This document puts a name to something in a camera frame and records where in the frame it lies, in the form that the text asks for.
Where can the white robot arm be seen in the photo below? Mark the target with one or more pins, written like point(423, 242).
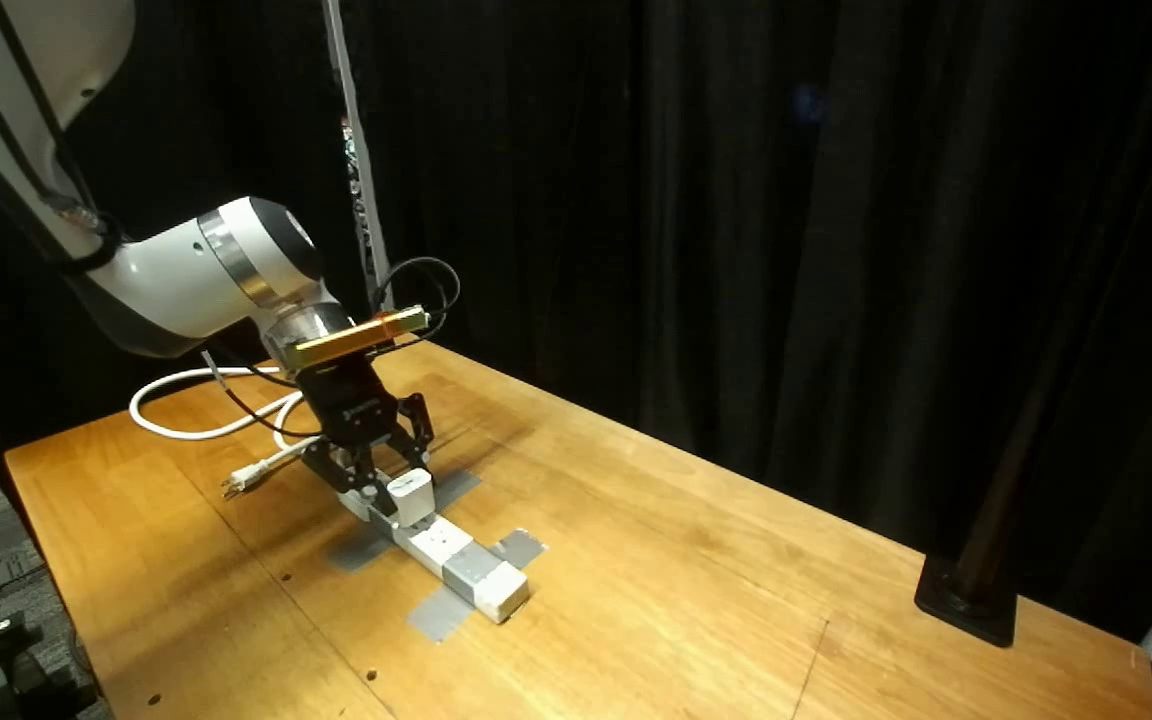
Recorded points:
point(170, 169)

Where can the silver vertical pole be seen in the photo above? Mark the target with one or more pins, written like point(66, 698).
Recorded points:
point(357, 158)

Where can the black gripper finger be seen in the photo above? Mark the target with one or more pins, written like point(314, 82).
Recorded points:
point(413, 430)
point(331, 468)

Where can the white power strip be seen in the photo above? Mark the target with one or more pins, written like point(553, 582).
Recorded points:
point(411, 516)

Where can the white charger head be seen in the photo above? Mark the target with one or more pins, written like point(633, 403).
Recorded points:
point(413, 498)

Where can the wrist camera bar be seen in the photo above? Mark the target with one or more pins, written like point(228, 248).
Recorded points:
point(357, 337)

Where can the black curtain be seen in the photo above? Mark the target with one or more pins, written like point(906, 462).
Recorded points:
point(883, 254)

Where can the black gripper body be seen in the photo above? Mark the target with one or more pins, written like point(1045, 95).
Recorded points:
point(355, 406)

